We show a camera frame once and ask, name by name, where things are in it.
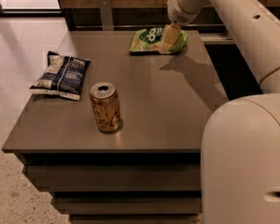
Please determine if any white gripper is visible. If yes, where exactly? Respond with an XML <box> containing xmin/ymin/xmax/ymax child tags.
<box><xmin>159</xmin><ymin>0</ymin><xmax>209</xmax><ymax>54</ymax></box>

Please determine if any green rice chip bag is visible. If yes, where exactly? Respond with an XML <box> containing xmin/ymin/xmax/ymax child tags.
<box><xmin>130</xmin><ymin>27</ymin><xmax>188</xmax><ymax>55</ymax></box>

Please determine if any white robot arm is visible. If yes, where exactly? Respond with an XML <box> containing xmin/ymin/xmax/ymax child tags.
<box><xmin>161</xmin><ymin>0</ymin><xmax>280</xmax><ymax>224</ymax></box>

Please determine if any orange soda can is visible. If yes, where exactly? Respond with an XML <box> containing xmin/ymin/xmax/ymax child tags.
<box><xmin>90</xmin><ymin>82</ymin><xmax>121</xmax><ymax>133</ymax></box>

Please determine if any blue chip bag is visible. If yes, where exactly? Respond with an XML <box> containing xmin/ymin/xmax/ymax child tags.
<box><xmin>29</xmin><ymin>51</ymin><xmax>91</xmax><ymax>101</ymax></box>

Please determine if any grey drawer cabinet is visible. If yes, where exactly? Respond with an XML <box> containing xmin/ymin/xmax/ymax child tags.
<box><xmin>3</xmin><ymin>32</ymin><xmax>226</xmax><ymax>224</ymax></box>

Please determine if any left metal bracket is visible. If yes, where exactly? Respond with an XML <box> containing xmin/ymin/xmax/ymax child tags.
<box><xmin>98</xmin><ymin>0</ymin><xmax>114</xmax><ymax>31</ymax></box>

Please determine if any metal rail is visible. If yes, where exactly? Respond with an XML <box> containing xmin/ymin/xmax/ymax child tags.
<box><xmin>75</xmin><ymin>24</ymin><xmax>225</xmax><ymax>31</ymax></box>

